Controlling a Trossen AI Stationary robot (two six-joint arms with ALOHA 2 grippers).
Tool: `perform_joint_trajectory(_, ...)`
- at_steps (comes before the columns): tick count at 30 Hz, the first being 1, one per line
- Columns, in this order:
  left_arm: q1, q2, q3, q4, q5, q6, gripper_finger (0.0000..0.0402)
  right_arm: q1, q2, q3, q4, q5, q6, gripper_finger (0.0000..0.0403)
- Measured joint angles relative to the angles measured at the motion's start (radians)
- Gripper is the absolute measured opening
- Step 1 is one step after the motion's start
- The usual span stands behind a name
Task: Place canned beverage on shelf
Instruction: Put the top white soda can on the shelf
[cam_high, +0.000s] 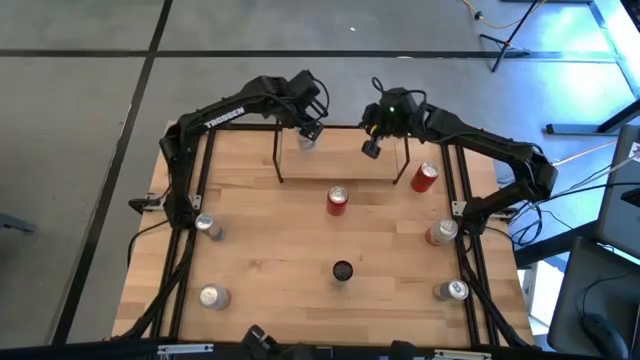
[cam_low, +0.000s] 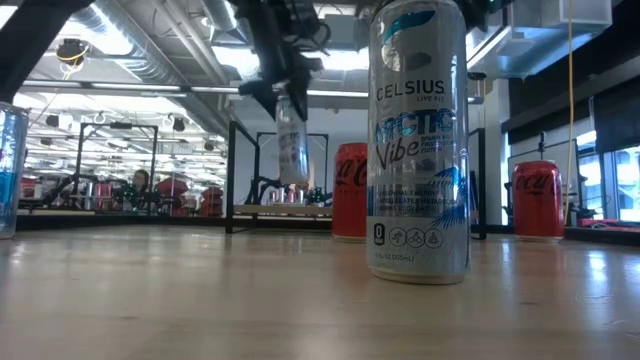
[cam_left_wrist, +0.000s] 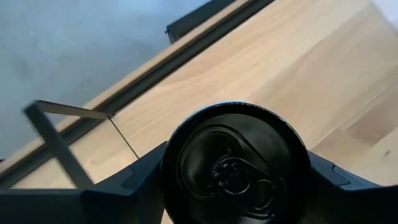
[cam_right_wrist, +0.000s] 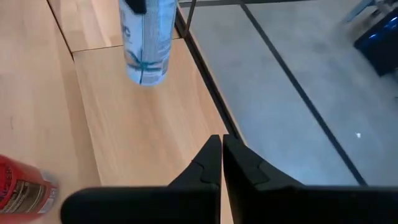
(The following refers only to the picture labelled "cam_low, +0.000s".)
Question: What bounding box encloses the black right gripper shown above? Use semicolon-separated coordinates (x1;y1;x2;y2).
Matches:
464;0;502;32

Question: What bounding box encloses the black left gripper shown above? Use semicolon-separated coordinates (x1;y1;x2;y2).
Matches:
233;0;332;122

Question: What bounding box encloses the white slim can pink print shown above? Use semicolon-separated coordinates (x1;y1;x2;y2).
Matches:
275;94;311;187

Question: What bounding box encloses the red Coca-Cola can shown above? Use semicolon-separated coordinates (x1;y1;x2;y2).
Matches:
331;142;370;245
510;159;566;244

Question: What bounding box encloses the white Celsius Arctic Vibe can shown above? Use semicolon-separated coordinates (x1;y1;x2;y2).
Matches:
366;0;471;286

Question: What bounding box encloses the blue and silver beverage can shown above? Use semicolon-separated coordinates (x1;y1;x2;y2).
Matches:
0;101;30;240

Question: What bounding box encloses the long ceiling tube light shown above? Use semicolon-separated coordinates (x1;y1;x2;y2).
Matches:
19;79;241;96

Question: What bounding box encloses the person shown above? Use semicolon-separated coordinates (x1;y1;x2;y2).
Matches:
127;168;154;211

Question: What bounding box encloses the yellow cable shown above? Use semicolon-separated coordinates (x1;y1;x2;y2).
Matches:
563;0;576;226

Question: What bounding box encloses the silver ventilation duct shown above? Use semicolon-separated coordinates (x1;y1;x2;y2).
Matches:
92;0;234;139

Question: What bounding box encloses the black background workstation frame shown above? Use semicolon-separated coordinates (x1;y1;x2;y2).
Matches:
73;122;160;217

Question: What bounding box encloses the black aluminium table frame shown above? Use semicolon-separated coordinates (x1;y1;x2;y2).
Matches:
14;213;640;247

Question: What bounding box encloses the yellow ceiling cable reel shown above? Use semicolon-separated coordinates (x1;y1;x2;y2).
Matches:
54;37;92;67

